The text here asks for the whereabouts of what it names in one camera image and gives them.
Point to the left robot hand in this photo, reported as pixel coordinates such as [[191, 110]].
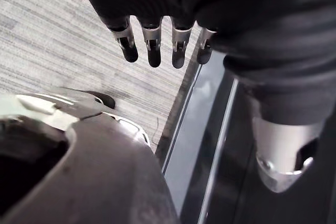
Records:
[[262, 24]]

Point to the dark grey shelf unit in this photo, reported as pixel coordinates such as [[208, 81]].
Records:
[[210, 134]]

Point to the silver robot body with legs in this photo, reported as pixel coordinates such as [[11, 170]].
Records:
[[105, 169]]

